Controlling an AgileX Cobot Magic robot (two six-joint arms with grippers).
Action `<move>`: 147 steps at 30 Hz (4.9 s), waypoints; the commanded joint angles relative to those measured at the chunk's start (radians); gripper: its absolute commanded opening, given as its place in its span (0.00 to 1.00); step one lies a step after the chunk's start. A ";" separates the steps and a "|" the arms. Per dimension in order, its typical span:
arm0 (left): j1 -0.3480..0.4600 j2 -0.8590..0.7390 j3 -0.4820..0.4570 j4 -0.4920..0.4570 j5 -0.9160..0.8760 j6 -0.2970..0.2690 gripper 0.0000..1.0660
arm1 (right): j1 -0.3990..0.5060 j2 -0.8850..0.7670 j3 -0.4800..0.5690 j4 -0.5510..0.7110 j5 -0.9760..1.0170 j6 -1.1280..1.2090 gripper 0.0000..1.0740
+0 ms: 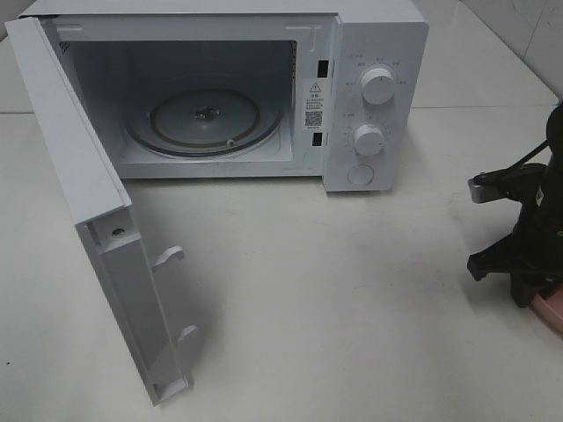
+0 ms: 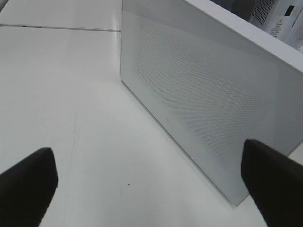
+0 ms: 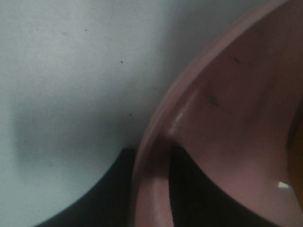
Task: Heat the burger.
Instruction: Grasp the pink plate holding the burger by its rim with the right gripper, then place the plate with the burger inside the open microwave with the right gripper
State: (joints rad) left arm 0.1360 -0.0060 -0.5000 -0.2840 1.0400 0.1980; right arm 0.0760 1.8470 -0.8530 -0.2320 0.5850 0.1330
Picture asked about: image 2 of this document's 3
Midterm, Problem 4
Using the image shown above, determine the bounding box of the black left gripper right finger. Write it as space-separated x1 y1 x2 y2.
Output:
241 139 303 227

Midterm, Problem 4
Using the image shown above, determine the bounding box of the white microwave oven body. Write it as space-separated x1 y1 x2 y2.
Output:
213 0 303 52

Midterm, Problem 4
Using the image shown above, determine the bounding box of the white warning label sticker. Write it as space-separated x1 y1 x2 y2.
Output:
268 16 294 43

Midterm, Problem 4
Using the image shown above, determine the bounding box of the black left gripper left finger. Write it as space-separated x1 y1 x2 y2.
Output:
0 148 58 227

